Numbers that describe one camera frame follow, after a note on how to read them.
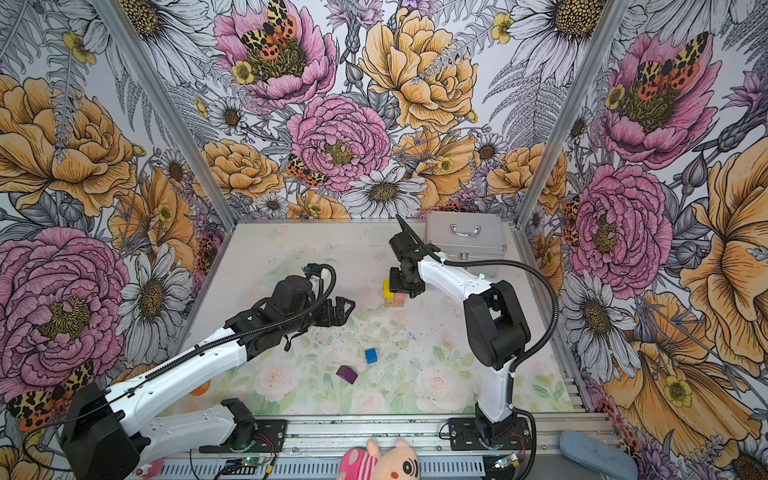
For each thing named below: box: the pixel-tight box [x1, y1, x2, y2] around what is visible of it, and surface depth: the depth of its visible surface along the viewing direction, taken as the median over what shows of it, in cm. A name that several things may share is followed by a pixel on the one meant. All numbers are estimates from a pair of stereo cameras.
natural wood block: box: [384, 298, 405, 307], surface depth 98 cm
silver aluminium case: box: [426, 212, 507, 262], surface depth 101 cm
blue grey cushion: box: [559, 430, 639, 480], surface depth 71 cm
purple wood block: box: [336, 365, 358, 385], surface depth 86 cm
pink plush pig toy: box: [338, 439, 421, 480], surface depth 66 cm
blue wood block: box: [365, 348, 378, 364], surface depth 87 cm
